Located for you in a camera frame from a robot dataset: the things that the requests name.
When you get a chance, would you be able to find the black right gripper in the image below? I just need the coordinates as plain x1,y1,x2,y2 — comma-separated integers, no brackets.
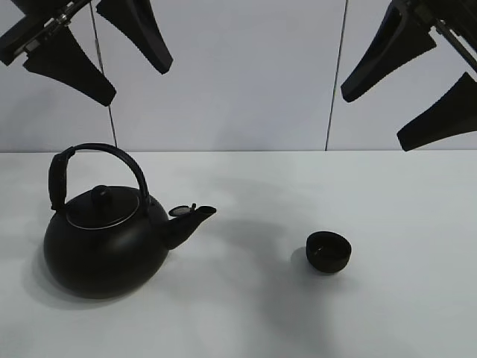
341,1,476,151

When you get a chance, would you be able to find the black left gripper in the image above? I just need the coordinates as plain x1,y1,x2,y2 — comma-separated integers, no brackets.
1,0,173,106

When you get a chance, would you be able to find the black round teapot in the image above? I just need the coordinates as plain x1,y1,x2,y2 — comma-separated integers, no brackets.
42,142,217,299

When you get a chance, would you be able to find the small black teacup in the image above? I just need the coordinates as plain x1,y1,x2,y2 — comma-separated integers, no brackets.
306,231,352,274

